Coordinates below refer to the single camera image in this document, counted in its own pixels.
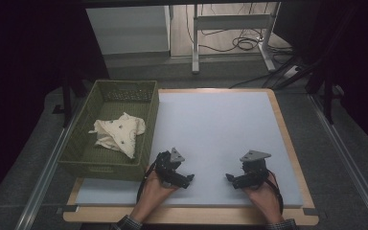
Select white power strip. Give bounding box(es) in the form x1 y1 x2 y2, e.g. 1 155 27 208
281 64 302 81

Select green woven plastic basket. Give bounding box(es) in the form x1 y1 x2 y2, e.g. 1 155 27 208
57 79 160 182

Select white cabinet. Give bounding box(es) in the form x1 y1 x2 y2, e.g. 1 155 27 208
85 5 173 60

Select black floor cables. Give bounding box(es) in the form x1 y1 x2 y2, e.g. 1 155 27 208
185 3 301 90

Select black corner bracket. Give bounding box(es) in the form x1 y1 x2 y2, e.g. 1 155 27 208
302 207 320 217

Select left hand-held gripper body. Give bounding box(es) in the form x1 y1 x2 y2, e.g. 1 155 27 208
153 147 186 189

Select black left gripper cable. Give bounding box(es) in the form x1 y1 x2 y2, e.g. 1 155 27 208
136 161 158 204

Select cream printed cloth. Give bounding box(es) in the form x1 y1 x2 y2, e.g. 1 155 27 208
88 111 147 160

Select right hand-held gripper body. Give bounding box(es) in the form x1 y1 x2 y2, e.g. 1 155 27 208
239 149 272 190

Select person's left hand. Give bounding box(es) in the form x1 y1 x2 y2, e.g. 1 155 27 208
138 166 179 222

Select silver metal floor rail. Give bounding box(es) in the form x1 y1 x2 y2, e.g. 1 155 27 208
13 98 88 230
309 94 368 230

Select black metal stand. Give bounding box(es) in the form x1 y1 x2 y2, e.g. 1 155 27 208
306 61 347 126
52 71 89 128

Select person's right hand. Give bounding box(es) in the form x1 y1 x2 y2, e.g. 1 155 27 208
241 178 285 224

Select red black right gripper cable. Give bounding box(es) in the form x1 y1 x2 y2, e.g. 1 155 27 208
265 170 285 216

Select white metal desk frame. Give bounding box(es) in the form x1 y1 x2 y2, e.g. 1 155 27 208
191 1 283 75

